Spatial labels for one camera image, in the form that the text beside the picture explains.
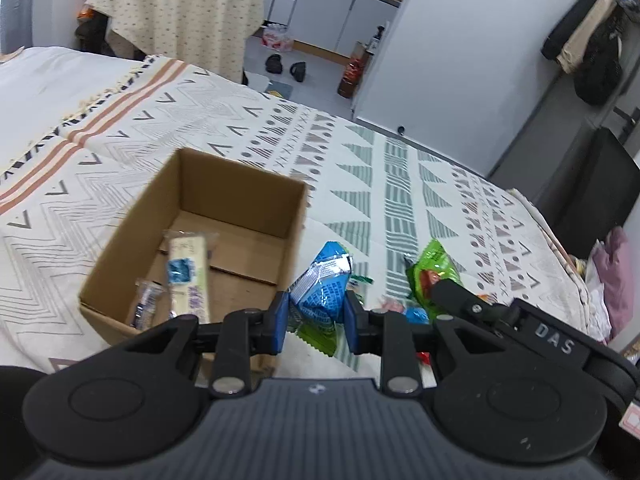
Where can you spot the red white plastic bag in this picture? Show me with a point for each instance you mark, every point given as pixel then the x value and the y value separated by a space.
pixel 277 38

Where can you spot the white biscuit pack in box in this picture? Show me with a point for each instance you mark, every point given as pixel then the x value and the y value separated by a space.
pixel 187 269

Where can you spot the pink cloth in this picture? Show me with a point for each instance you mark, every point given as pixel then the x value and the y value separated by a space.
pixel 610 283

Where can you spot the hanging coats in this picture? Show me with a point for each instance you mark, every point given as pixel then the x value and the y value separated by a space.
pixel 587 44

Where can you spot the light green candy packet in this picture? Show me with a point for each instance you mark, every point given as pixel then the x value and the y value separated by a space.
pixel 320 335

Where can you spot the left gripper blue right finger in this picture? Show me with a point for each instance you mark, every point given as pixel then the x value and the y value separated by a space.
pixel 356 323

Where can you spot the table with dotted cloth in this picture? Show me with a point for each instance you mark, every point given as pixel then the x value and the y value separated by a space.
pixel 209 34

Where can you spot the dark red bottle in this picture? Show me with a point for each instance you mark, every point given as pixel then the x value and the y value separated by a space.
pixel 354 70

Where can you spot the blue snack packet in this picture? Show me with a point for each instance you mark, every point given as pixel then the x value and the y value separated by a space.
pixel 318 293

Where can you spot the black shoe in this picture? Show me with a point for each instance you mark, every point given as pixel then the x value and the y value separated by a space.
pixel 273 64
pixel 298 71

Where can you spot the small clear packet in box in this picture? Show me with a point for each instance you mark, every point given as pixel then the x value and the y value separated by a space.
pixel 148 295

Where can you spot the brown cardboard box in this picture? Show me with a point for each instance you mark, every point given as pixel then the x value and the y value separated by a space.
pixel 257 215

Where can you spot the black chair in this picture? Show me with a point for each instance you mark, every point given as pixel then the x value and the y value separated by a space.
pixel 601 198

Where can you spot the patterned bed cover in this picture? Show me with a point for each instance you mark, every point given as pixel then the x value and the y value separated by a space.
pixel 101 159

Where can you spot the pink small snack packet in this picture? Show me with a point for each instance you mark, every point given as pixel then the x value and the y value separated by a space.
pixel 389 304

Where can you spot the dark green snack packet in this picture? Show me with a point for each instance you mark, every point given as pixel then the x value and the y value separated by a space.
pixel 433 265

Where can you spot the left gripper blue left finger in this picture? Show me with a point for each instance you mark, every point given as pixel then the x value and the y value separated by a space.
pixel 275 324

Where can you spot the red snack bar wrapper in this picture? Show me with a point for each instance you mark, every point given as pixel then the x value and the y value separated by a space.
pixel 424 357

